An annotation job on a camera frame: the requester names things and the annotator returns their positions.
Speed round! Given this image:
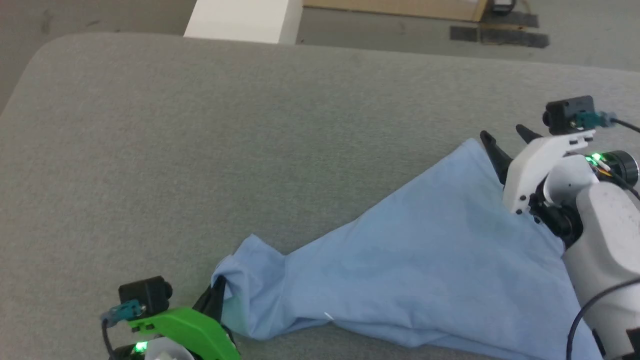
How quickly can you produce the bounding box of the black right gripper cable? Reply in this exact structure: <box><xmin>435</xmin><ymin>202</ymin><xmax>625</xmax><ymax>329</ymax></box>
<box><xmin>566</xmin><ymin>111</ymin><xmax>640</xmax><ymax>360</ymax></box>

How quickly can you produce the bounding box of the small black floor tape patch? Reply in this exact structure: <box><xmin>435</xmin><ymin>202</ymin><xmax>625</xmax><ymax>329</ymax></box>
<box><xmin>450</xmin><ymin>26</ymin><xmax>479</xmax><ymax>43</ymax></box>

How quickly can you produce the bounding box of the white box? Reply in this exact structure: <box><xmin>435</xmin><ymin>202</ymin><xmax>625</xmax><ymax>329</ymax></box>
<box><xmin>183</xmin><ymin>0</ymin><xmax>304</xmax><ymax>46</ymax></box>

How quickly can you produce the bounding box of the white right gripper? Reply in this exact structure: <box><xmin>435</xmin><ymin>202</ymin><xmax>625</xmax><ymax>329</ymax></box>
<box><xmin>479</xmin><ymin>124</ymin><xmax>597</xmax><ymax>216</ymax></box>

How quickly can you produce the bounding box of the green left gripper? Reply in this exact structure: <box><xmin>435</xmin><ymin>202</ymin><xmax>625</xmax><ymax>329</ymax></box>
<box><xmin>127</xmin><ymin>274</ymin><xmax>241</xmax><ymax>360</ymax></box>

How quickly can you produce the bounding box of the long black floor tape patch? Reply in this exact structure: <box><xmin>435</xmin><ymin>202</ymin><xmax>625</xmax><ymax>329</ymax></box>
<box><xmin>479</xmin><ymin>27</ymin><xmax>550</xmax><ymax>49</ymax></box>

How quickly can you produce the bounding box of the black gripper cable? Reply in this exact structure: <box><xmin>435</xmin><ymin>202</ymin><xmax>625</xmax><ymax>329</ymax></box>
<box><xmin>566</xmin><ymin>111</ymin><xmax>640</xmax><ymax>360</ymax></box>
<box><xmin>101</xmin><ymin>299</ymin><xmax>146</xmax><ymax>360</ymax></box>

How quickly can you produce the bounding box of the light blue garment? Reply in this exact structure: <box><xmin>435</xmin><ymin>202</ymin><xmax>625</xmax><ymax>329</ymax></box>
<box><xmin>210</xmin><ymin>137</ymin><xmax>606</xmax><ymax>360</ymax></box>

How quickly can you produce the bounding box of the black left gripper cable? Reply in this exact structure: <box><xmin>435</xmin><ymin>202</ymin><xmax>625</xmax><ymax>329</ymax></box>
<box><xmin>101</xmin><ymin>299</ymin><xmax>146</xmax><ymax>360</ymax></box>

